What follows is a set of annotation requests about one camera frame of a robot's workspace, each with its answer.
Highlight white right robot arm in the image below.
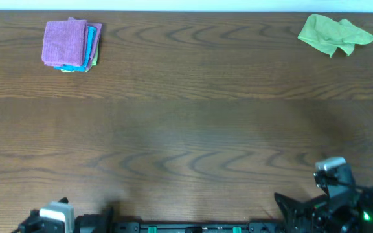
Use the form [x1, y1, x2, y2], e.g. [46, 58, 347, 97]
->
[274, 163, 373, 233]

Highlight folded light green cloth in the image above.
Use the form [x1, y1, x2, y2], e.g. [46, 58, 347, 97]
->
[60, 45, 99, 72]

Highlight folded purple cloth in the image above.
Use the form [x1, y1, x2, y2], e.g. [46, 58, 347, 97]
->
[86, 23, 102, 68]

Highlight folded blue cloth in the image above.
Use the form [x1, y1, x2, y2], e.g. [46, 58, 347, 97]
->
[54, 26, 96, 72]

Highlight crumpled green cloth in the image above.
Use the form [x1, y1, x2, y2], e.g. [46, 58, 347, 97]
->
[297, 14, 373, 57]

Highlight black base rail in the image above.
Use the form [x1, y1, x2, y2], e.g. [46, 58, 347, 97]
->
[111, 221, 286, 233]

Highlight pink-purple microfiber cloth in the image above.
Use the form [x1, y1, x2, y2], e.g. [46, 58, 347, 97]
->
[41, 20, 87, 67]

